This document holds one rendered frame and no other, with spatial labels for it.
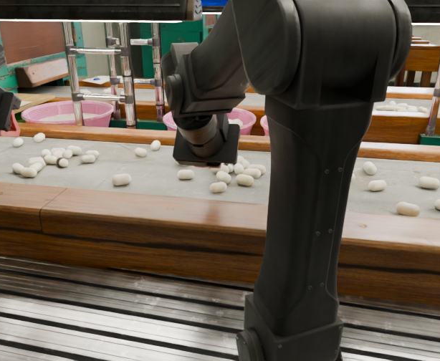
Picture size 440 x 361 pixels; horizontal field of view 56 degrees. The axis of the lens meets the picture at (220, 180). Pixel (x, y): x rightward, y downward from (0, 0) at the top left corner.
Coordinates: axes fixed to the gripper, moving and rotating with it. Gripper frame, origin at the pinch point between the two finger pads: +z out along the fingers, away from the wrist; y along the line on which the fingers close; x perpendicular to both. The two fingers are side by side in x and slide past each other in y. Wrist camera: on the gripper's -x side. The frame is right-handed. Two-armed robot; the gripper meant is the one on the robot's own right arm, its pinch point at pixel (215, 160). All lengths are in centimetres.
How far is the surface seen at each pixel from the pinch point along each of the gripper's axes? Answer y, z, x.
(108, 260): 15.1, -2.7, 19.5
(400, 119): -44, 49, -34
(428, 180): -39.6, 12.5, -3.1
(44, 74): 80, 56, -50
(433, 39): -171, 398, -314
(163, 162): 15.2, 17.1, -4.9
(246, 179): -5.1, 8.4, 0.5
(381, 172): -32.4, 19.4, -6.7
